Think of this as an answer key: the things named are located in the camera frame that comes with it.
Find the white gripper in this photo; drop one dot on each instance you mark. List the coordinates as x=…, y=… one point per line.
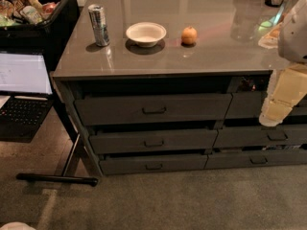
x=294, y=38

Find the orange fruit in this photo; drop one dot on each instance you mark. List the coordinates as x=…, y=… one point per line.
x=189, y=35

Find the white paper bowl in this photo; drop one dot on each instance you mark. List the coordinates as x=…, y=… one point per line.
x=145, y=34

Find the snack bags in drawer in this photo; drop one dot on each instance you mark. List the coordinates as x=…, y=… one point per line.
x=249, y=84

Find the white object bottom corner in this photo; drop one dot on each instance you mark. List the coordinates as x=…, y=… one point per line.
x=16, y=226

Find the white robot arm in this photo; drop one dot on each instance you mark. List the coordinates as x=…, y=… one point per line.
x=287, y=87

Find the grey drawer cabinet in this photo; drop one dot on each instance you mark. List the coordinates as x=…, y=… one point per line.
x=226, y=49

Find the open black laptop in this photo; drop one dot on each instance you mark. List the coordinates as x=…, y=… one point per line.
x=26, y=95

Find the black bin of snacks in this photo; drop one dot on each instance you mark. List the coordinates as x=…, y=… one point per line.
x=38, y=24

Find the silver drink can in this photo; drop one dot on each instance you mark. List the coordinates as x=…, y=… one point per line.
x=98, y=21

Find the glass jar of snacks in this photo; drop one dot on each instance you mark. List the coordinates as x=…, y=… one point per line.
x=271, y=37

